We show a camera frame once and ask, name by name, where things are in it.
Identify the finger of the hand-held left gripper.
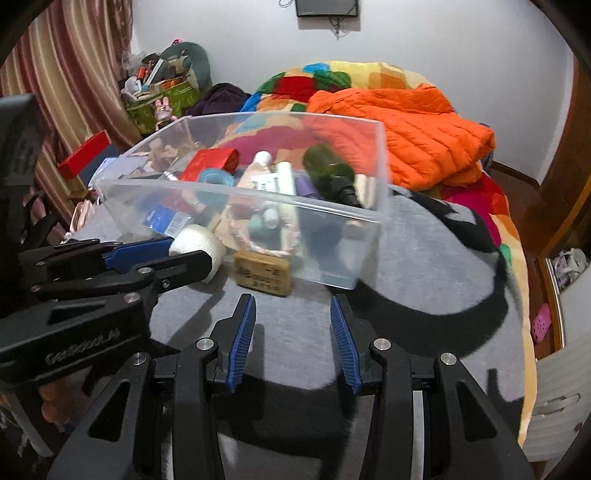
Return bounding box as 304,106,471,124
18,237,176,278
29,250,214,302

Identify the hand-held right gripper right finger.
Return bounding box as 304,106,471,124
329,293,536,480

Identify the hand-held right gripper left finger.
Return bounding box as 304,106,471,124
46,293,258,480

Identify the white tape roll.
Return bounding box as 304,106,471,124
168,224,227,283

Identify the blue battery box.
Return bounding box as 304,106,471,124
143,205,195,234

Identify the brown rectangular eraser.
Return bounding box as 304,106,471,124
233,249,294,296

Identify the clear plastic storage bin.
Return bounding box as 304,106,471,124
95,112,393,291

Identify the teal tape roll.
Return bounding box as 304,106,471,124
199,167,236,186

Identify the pink white rope ring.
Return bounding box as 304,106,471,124
240,203,301,257

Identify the light green tube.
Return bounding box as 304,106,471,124
276,161,298,241

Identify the person's left hand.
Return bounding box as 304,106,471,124
37,381,72,428

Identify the blue notebook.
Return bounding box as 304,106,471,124
78,157,121,190

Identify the small pale green bottle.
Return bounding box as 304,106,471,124
249,208,280,232

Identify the red box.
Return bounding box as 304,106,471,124
58,130,112,181

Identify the grey black blanket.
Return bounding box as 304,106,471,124
60,185,527,480

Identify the red envelope packet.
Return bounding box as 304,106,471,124
179,148,241,183

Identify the pink hand cream tube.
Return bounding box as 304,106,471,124
238,151,278,195

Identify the green storage box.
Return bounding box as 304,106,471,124
122,76,204,137

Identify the small purple bottle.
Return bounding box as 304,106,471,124
295,173,319,197

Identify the beige paper tag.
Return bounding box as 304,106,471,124
355,175,377,206

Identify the dark green glass bottle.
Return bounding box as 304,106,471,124
302,143,363,210

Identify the dark purple clothing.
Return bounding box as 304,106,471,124
185,83,252,116

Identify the pink clog shoe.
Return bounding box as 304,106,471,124
530,303,552,344

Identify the striped curtain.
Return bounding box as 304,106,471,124
0,0,139,222

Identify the grey green neck pillow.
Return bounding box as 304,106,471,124
159,42,212,90

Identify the colourful patchwork quilt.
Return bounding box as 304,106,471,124
240,60,539,446

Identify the orange down jacket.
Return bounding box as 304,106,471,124
305,83,496,191

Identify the white grey sneaker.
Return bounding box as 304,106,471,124
551,248,589,291

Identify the wooden door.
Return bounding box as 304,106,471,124
526,60,591,259

